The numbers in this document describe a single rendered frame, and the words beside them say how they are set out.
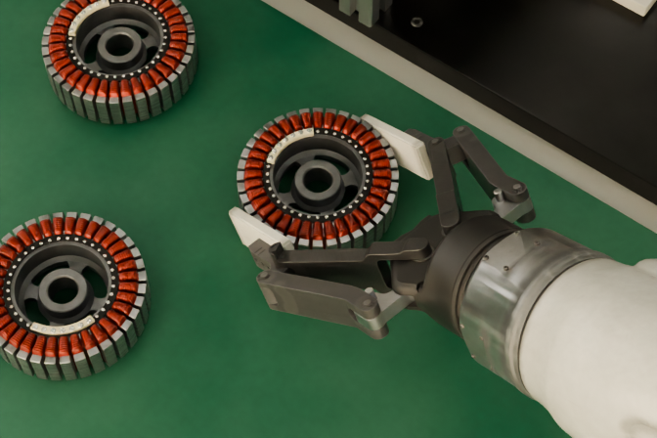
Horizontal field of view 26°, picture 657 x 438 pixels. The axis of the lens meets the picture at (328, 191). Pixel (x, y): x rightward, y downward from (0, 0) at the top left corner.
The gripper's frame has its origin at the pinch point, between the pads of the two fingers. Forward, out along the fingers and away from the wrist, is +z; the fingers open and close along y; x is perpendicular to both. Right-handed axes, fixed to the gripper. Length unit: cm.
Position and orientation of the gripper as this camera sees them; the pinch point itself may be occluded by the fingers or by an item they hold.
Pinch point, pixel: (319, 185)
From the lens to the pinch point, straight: 99.3
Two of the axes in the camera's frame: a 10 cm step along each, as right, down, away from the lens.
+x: 3.2, 7.7, 5.5
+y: -7.6, 5.6, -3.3
